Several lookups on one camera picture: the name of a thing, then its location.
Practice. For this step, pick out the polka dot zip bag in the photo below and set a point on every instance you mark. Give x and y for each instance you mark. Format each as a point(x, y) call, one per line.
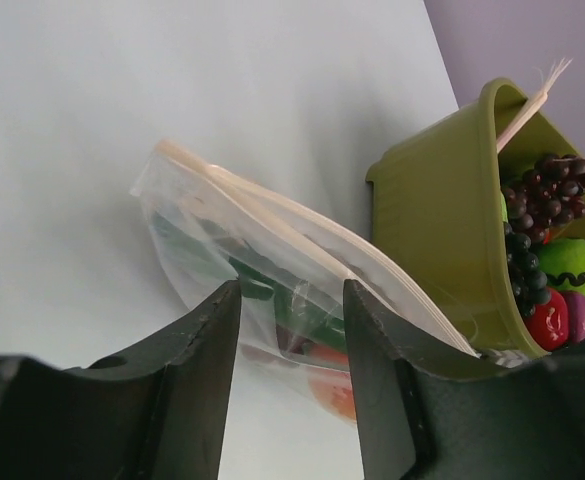
point(209, 226)

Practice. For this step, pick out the pink fake onion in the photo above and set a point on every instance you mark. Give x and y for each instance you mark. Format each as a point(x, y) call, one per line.
point(575, 303)

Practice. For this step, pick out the red fake apple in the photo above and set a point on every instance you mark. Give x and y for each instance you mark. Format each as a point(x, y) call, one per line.
point(549, 324)

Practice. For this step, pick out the green fake lime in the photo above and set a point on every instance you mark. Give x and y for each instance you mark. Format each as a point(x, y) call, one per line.
point(563, 262)

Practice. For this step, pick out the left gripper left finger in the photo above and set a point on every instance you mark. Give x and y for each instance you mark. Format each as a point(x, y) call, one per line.
point(154, 410)

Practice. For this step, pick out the olive green plastic bin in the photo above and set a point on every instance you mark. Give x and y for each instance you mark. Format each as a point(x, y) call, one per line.
point(436, 212)

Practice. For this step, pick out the dark fake grape bunch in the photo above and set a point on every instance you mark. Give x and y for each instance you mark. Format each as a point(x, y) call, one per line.
point(529, 284)

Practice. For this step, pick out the purple fake grape bunch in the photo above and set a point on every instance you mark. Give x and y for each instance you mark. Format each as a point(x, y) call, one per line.
point(550, 195)

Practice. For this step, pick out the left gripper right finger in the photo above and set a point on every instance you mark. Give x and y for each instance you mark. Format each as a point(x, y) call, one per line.
point(428, 411)

